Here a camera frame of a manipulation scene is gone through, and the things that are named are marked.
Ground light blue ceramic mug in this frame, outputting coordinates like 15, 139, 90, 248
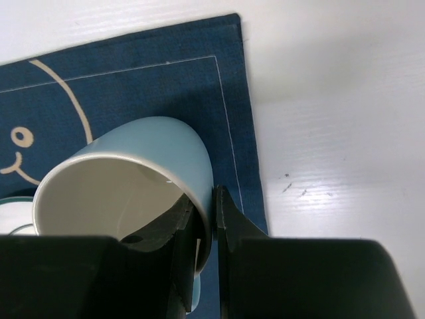
31, 115, 214, 313

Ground dark blue whale placemat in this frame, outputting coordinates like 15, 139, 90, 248
0, 13, 270, 319

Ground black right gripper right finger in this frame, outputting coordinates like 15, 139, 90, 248
214, 186, 415, 318

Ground white plate with teal rim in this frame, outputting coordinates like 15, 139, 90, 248
0, 196, 36, 235

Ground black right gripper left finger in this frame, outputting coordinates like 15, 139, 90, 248
1, 196, 199, 318

